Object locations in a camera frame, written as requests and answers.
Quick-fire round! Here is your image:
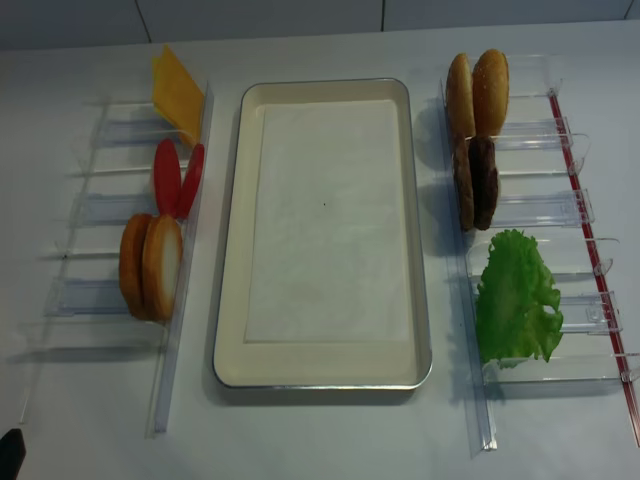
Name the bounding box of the left sesame top bun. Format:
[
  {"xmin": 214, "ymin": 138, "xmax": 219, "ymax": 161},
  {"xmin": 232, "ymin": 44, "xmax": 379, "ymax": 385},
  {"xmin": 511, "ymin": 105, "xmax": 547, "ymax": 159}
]
[{"xmin": 445, "ymin": 53, "xmax": 476, "ymax": 140}]

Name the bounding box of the front yellow cheese slice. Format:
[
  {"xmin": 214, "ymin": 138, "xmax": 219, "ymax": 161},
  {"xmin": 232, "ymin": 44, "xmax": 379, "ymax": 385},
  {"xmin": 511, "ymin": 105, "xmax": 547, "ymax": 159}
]
[{"xmin": 152, "ymin": 45, "xmax": 205, "ymax": 147}]

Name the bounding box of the sesame bun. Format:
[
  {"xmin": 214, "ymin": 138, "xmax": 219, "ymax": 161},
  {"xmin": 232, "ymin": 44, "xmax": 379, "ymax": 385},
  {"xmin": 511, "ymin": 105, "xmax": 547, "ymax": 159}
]
[
  {"xmin": 445, "ymin": 53, "xmax": 476, "ymax": 140},
  {"xmin": 472, "ymin": 49, "xmax": 509, "ymax": 136}
]

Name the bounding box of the right dark meat patty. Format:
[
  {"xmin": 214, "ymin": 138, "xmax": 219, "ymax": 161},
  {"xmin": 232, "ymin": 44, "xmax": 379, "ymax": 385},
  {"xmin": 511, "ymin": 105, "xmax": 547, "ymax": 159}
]
[{"xmin": 468, "ymin": 136, "xmax": 499, "ymax": 230}]

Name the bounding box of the left brown meat patty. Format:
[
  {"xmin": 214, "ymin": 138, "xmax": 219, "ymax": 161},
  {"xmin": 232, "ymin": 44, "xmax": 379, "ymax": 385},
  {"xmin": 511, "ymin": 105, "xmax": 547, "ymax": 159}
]
[{"xmin": 452, "ymin": 137, "xmax": 475, "ymax": 231}]

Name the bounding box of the left clear acrylic rack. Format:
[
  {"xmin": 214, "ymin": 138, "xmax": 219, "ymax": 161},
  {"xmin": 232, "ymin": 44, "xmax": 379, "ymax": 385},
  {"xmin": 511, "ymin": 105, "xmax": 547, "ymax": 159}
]
[{"xmin": 5, "ymin": 79, "xmax": 216, "ymax": 440}]

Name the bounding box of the clear acrylic rack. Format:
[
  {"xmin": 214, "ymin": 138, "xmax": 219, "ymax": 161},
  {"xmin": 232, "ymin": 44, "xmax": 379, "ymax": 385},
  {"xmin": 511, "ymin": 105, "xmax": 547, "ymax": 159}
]
[
  {"xmin": 438, "ymin": 55, "xmax": 639, "ymax": 453},
  {"xmin": 5, "ymin": 79, "xmax": 216, "ymax": 440}
]

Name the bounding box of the green lettuce leaf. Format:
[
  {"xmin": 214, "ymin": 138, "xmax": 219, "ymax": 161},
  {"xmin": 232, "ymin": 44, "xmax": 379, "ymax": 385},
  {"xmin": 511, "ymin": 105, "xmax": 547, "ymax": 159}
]
[{"xmin": 476, "ymin": 229, "xmax": 564, "ymax": 368}]

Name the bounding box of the white paper liner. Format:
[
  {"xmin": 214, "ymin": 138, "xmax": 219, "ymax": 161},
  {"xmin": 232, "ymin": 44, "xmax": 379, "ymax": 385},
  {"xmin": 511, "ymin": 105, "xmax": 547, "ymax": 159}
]
[{"xmin": 246, "ymin": 100, "xmax": 410, "ymax": 342}]

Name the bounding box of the right red tomato slice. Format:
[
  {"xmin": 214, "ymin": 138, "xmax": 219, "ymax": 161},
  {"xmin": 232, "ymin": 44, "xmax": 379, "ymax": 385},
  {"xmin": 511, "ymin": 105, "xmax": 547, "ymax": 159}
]
[{"xmin": 177, "ymin": 143, "xmax": 205, "ymax": 219}]

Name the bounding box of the left red tomato slice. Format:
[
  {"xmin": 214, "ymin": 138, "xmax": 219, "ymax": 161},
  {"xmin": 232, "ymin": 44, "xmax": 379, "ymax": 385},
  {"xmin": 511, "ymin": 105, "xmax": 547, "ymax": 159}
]
[{"xmin": 152, "ymin": 139, "xmax": 181, "ymax": 217}]

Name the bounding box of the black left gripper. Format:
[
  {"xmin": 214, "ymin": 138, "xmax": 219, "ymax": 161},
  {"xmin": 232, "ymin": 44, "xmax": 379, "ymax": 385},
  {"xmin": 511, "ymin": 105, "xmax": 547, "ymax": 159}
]
[{"xmin": 0, "ymin": 428, "xmax": 25, "ymax": 480}]

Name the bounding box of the right sesame top bun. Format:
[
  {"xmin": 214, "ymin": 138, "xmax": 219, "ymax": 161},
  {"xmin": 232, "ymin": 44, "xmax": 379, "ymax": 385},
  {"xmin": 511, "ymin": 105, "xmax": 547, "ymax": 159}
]
[{"xmin": 472, "ymin": 49, "xmax": 509, "ymax": 136}]

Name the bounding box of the bun slice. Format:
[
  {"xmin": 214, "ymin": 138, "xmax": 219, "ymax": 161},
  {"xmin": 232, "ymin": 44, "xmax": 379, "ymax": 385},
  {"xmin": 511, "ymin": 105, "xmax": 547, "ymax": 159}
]
[
  {"xmin": 142, "ymin": 214, "xmax": 183, "ymax": 323},
  {"xmin": 119, "ymin": 213, "xmax": 152, "ymax": 320}
]

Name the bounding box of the cream metal tray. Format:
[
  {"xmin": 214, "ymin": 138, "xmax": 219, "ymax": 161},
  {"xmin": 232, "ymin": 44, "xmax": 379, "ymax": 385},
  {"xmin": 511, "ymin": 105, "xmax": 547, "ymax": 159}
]
[{"xmin": 213, "ymin": 78, "xmax": 432, "ymax": 390}]

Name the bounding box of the right clear acrylic rack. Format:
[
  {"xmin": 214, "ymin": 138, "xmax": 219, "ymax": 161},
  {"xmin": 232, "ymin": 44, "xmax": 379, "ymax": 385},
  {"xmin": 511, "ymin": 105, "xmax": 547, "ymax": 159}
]
[{"xmin": 438, "ymin": 55, "xmax": 639, "ymax": 453}]

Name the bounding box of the red tomato slice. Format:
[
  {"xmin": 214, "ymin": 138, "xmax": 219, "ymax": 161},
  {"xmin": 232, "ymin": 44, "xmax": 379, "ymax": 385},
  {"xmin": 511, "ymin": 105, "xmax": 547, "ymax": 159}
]
[
  {"xmin": 152, "ymin": 139, "xmax": 181, "ymax": 217},
  {"xmin": 177, "ymin": 143, "xmax": 205, "ymax": 219}
]

